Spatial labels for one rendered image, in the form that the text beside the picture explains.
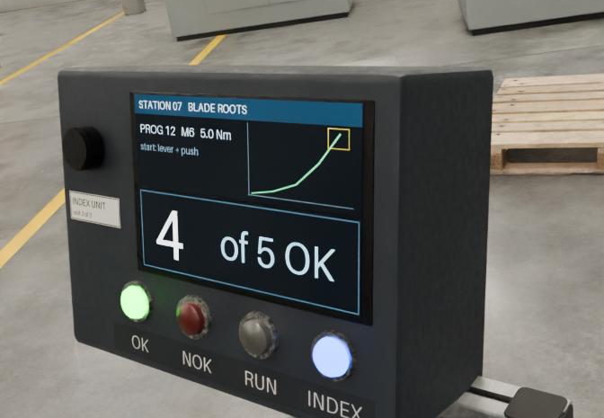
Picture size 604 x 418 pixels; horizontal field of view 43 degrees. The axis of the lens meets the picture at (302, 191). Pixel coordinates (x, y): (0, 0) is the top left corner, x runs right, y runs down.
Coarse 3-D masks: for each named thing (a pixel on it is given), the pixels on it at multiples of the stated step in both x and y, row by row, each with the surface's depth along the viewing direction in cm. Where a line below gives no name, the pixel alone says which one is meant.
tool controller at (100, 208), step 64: (64, 128) 50; (128, 128) 46; (192, 128) 43; (256, 128) 40; (320, 128) 38; (384, 128) 36; (448, 128) 39; (128, 192) 47; (192, 192) 44; (256, 192) 41; (320, 192) 38; (384, 192) 36; (448, 192) 40; (128, 256) 48; (256, 256) 42; (320, 256) 39; (384, 256) 37; (448, 256) 41; (128, 320) 49; (320, 320) 40; (384, 320) 37; (448, 320) 41; (256, 384) 43; (320, 384) 40; (384, 384) 38; (448, 384) 42
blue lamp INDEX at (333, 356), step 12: (324, 336) 39; (336, 336) 39; (312, 348) 40; (324, 348) 39; (336, 348) 39; (348, 348) 39; (324, 360) 39; (336, 360) 38; (348, 360) 39; (324, 372) 39; (336, 372) 39; (348, 372) 39
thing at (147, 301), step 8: (136, 280) 48; (128, 288) 48; (136, 288) 48; (144, 288) 48; (128, 296) 48; (136, 296) 47; (144, 296) 47; (128, 304) 48; (136, 304) 47; (144, 304) 47; (152, 304) 48; (128, 312) 48; (136, 312) 48; (144, 312) 48; (136, 320) 48; (144, 320) 48
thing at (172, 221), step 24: (144, 192) 46; (168, 192) 45; (144, 216) 47; (168, 216) 45; (192, 216) 44; (144, 240) 47; (168, 240) 46; (192, 240) 44; (144, 264) 47; (168, 264) 46; (192, 264) 45
